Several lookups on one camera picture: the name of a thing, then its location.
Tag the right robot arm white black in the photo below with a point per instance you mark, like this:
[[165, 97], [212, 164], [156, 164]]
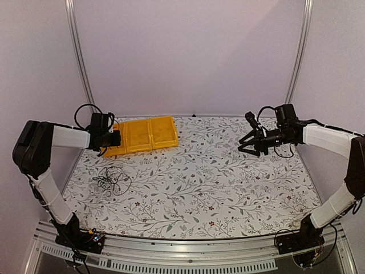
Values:
[[347, 148]]

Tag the yellow bin left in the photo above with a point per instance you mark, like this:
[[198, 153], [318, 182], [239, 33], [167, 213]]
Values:
[[121, 148]]

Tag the left aluminium frame post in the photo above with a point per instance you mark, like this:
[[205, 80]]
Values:
[[71, 16]]

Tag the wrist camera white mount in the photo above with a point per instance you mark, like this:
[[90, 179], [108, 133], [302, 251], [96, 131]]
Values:
[[256, 126], [113, 126]]

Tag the aluminium frame post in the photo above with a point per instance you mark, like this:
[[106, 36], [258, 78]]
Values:
[[304, 34], [71, 16]]

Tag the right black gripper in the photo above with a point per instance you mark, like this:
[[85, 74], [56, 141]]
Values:
[[260, 146]]

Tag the aluminium front rail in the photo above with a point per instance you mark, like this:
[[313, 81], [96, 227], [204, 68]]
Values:
[[123, 254]]

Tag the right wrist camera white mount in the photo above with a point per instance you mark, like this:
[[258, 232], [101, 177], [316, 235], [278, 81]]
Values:
[[256, 126]]

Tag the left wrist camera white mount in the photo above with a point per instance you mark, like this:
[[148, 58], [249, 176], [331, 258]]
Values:
[[113, 126]]

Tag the floral patterned table mat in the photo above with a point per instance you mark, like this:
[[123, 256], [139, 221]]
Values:
[[203, 188]]

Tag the right aluminium frame post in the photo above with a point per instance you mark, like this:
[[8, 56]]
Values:
[[304, 34]]

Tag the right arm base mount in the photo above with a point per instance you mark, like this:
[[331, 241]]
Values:
[[307, 241]]

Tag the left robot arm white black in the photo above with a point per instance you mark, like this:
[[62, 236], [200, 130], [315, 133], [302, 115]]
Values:
[[32, 155]]

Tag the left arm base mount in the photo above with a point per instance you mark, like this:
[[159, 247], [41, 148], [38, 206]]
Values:
[[70, 235]]

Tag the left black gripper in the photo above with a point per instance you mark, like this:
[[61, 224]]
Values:
[[117, 141]]

